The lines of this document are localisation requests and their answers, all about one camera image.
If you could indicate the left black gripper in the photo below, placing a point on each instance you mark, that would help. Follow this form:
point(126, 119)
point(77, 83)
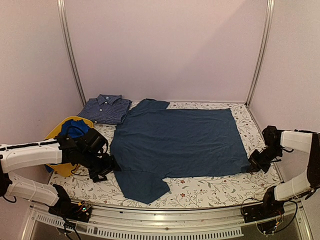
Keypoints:
point(110, 164)

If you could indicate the folded blue checkered shirt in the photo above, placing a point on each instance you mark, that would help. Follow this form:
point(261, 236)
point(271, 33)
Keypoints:
point(106, 109)

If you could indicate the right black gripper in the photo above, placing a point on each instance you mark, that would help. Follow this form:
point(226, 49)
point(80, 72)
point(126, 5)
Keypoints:
point(255, 166)

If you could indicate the royal blue garment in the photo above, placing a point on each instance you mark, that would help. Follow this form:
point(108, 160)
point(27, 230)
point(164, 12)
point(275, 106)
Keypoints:
point(74, 127)

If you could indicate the right aluminium frame post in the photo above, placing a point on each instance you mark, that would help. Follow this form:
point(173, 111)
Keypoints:
point(262, 51)

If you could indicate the front aluminium rail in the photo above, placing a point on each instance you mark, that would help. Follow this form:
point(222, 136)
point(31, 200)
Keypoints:
point(120, 222)

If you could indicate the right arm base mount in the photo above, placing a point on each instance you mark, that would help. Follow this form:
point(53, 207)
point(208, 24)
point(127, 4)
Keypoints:
point(269, 207)

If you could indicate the yellow laundry basket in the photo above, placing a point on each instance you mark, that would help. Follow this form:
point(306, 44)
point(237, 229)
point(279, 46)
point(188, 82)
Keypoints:
point(70, 151)

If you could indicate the teal blue t-shirt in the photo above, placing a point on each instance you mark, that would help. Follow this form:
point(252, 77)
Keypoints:
point(155, 142)

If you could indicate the aluminium frame post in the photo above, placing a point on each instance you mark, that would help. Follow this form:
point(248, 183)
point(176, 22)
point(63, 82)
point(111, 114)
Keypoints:
point(262, 51)
point(61, 7)

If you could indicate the left aluminium frame post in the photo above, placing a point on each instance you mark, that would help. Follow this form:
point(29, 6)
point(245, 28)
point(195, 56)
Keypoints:
point(61, 7)

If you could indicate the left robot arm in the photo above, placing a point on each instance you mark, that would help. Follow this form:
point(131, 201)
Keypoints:
point(86, 150)

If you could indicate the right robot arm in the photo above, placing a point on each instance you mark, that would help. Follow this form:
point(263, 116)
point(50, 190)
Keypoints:
point(290, 144)

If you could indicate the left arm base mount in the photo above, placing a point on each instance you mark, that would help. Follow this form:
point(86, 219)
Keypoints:
point(64, 208)

